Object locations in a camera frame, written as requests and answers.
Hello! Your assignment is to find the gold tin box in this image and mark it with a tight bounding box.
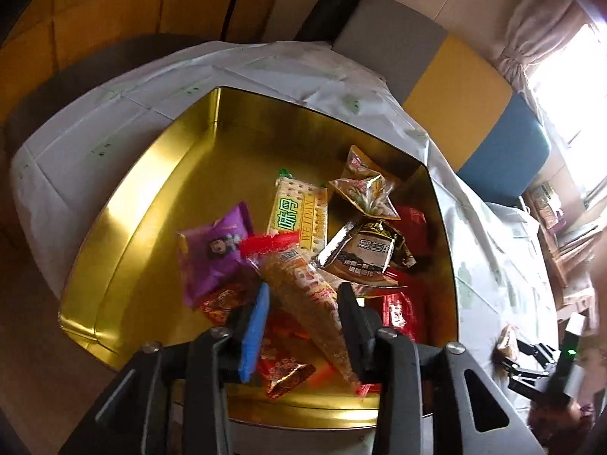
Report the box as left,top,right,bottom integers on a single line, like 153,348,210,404
57,86,459,431

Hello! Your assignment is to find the light blue cloud-print tablecloth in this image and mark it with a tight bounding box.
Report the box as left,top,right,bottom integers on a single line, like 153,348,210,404
9,41,558,362

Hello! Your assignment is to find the black rolled mat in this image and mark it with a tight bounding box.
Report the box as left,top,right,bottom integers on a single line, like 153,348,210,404
294,0,361,45

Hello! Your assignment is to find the wooden wall cabinet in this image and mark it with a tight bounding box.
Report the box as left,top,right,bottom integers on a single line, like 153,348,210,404
1,0,276,116

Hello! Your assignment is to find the chipmunk grain bar packet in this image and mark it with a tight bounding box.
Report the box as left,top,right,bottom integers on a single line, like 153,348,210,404
240,231,370,397

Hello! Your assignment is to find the dark bench seat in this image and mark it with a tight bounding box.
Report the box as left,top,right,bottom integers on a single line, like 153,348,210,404
0,32,225,163

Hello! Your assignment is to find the patterned curtain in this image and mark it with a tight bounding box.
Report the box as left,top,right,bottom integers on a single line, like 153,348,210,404
494,0,590,109

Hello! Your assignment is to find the red orange bar packet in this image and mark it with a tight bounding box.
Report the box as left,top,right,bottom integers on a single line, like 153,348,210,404
195,281,257,326

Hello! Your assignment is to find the yellow clear candy packet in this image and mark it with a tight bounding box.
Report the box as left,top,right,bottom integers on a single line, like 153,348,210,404
329,145,400,221

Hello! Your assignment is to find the red foil snack packet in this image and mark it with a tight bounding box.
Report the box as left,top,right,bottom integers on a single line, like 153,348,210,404
256,307,334,400

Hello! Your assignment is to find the black gold sesame packet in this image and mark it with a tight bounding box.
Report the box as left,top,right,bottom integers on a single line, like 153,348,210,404
312,219,417,288

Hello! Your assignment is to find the purple snack packet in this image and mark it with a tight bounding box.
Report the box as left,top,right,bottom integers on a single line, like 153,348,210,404
177,201,253,308

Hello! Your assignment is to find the green yellow cracker packet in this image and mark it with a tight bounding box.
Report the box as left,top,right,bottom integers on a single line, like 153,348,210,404
266,169,328,257

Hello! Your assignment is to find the grey yellow blue sofa back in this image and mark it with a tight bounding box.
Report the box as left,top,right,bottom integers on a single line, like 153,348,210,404
333,0,550,206

